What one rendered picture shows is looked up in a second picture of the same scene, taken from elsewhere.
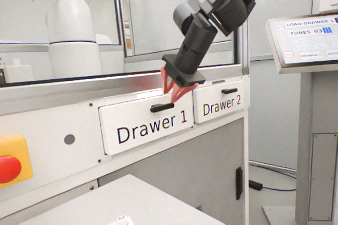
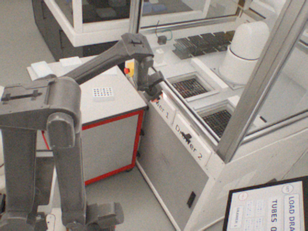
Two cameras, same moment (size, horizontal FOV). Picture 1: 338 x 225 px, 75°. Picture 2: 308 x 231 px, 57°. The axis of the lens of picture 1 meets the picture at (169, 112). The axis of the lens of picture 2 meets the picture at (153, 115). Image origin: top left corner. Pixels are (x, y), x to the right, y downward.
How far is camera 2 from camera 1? 1.66 m
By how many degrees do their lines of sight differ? 86
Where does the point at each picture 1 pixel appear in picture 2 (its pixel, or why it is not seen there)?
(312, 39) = (259, 222)
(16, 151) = (130, 70)
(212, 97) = (182, 128)
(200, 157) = (175, 146)
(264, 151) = not seen: outside the picture
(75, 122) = not seen: hidden behind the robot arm
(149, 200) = (126, 105)
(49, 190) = not seen: hidden behind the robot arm
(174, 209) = (119, 109)
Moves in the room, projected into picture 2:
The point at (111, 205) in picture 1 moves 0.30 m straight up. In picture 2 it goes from (128, 98) to (133, 59)
